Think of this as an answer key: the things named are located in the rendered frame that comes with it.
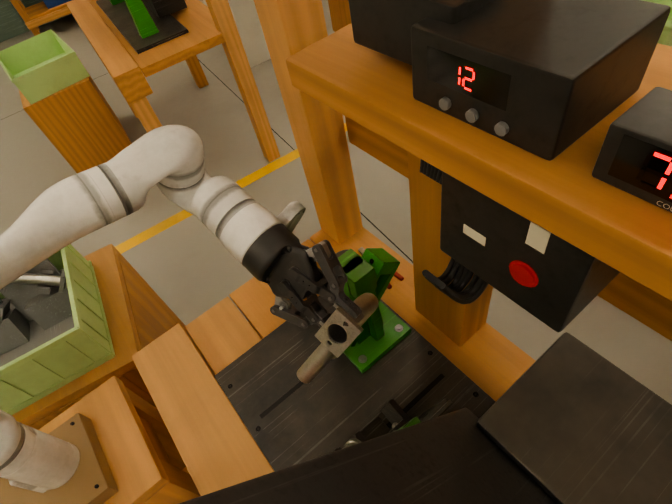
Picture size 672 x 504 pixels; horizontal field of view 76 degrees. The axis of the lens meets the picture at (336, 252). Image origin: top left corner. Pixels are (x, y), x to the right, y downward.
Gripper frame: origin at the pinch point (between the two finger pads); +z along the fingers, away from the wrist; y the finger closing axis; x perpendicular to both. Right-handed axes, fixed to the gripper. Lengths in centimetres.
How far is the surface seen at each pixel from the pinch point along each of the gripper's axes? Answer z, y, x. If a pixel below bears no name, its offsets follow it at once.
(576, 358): 25.0, 11.1, 13.5
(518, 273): 10.5, 18.4, 2.7
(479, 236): 5.2, 18.3, 4.1
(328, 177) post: -28, -10, 47
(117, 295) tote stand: -61, -83, 33
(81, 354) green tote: -47, -79, 12
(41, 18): -524, -225, 297
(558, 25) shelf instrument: -2.2, 37.1, 0.2
